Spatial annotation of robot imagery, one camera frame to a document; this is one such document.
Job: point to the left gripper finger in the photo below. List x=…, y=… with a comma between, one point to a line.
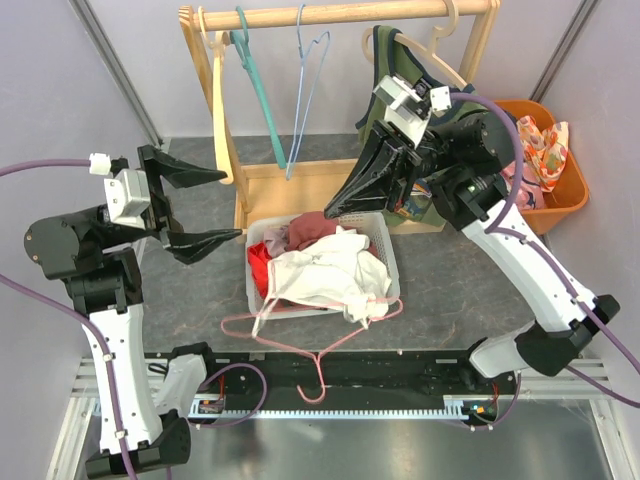
x=180, y=174
x=190, y=248

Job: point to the mauve pink tank top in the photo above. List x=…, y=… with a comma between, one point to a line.
x=276, y=240

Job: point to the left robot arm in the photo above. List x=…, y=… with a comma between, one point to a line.
x=91, y=252

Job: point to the wooden clothes rack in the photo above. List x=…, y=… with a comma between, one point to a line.
x=261, y=190

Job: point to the beige wooden hanger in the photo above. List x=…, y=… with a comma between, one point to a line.
x=219, y=124

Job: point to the teal plastic hanger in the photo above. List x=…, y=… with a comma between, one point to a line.
x=240, y=39

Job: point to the pink patterned cloth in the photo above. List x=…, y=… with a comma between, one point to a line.
x=530, y=195

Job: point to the light blue hanger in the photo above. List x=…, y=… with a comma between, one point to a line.
x=306, y=88

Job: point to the white plastic basket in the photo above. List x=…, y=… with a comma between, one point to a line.
x=371, y=224

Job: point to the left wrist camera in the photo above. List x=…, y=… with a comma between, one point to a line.
x=127, y=197

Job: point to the orange floral cloth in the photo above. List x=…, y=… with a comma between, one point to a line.
x=545, y=151

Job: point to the rust red tank top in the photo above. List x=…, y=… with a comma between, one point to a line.
x=307, y=229

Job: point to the slotted cable duct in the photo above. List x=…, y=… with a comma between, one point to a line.
x=453, y=409

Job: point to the white tank top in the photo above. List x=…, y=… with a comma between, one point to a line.
x=338, y=272

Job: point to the green printed tank top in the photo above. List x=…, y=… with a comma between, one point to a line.
x=393, y=54

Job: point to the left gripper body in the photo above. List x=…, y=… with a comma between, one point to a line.
x=157, y=196

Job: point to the orange plastic bin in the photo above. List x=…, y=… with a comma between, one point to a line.
x=571, y=192

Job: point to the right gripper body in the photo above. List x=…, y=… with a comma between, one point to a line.
x=418, y=157

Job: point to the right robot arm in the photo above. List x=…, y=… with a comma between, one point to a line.
x=461, y=162

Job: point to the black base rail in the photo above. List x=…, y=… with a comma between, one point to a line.
x=367, y=379

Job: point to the pink wire hanger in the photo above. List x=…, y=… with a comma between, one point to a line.
x=315, y=356

